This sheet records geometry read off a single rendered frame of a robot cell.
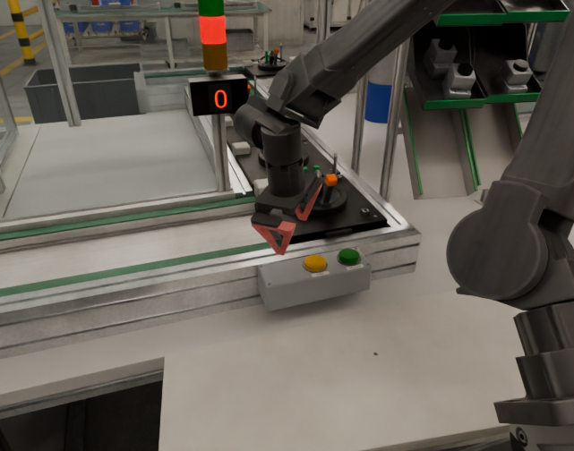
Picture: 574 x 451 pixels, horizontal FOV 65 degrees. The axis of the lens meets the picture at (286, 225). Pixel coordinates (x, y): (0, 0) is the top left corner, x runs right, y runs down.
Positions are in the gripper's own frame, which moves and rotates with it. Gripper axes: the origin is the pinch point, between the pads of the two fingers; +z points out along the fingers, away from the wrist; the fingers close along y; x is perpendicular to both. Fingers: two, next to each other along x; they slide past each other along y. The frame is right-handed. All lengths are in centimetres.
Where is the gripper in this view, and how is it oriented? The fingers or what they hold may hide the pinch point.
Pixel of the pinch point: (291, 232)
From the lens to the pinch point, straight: 76.8
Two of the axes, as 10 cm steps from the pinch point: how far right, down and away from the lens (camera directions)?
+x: 9.1, 1.8, -3.7
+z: 0.9, 7.9, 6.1
